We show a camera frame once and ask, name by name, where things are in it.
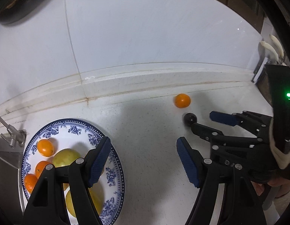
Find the green apple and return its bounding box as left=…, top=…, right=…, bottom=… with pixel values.
left=65, top=188, right=104, bottom=217

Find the yellow-brown pear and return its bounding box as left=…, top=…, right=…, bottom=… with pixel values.
left=52, top=148, right=81, bottom=168

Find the dark purple plum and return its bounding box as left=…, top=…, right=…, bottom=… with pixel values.
left=183, top=113, right=197, bottom=127

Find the small orange tangerine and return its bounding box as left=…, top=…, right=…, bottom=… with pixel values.
left=174, top=94, right=191, bottom=108

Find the large orange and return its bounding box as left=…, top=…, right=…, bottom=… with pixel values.
left=35, top=160, right=51, bottom=178

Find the medium orange tangerine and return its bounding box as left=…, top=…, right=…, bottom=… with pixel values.
left=24, top=173, right=38, bottom=193

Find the right human hand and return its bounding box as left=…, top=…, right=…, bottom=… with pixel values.
left=252, top=177, right=290, bottom=198

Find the blue white porcelain plate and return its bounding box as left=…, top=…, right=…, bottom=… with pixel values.
left=21, top=118, right=125, bottom=224

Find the thin gooseneck faucet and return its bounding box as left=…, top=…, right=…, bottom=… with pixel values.
left=0, top=116, right=27, bottom=148

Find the stainless steel sink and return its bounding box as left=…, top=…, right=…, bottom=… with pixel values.
left=0, top=137, right=24, bottom=220

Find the white handled knife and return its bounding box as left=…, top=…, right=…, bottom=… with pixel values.
left=260, top=41, right=279, bottom=62
left=269, top=34, right=284, bottom=59

